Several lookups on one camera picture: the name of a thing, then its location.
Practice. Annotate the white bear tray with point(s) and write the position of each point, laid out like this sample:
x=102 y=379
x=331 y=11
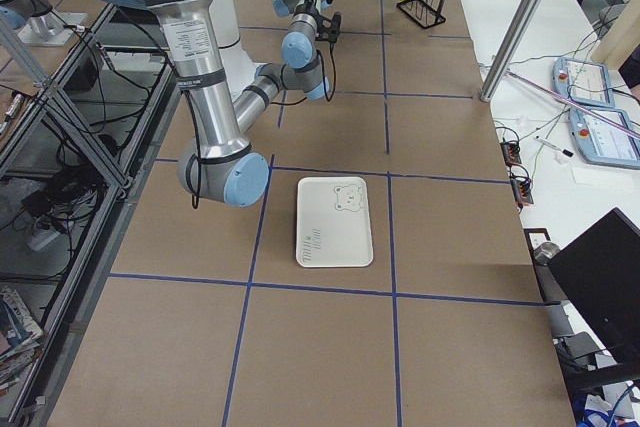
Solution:
x=333 y=227

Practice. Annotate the metal cup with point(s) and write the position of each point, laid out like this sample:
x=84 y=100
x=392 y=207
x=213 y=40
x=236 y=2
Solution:
x=545 y=252

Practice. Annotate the long reach grabber stick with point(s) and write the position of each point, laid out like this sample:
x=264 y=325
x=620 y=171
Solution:
x=563 y=100

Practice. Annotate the black marker pen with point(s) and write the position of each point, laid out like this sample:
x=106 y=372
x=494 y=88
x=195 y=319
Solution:
x=544 y=142

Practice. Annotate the far teach pendant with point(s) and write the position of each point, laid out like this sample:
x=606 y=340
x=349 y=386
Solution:
x=584 y=82

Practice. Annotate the teach pendant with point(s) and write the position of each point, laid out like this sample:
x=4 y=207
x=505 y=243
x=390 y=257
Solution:
x=599 y=142
x=584 y=82

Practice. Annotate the near teach pendant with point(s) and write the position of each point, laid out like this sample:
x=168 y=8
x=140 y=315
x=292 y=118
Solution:
x=599 y=142

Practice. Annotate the black laptop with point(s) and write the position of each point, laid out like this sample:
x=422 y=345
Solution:
x=599 y=274

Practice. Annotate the stack of books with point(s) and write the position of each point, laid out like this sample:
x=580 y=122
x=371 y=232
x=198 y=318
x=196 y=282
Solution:
x=20 y=337

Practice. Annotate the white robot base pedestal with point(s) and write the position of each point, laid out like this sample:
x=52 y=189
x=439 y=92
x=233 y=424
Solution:
x=240 y=68

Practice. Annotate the black wire cup rack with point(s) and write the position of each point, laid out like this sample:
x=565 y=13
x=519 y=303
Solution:
x=424 y=13

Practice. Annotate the aluminium frame post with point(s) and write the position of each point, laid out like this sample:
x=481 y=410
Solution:
x=514 y=34

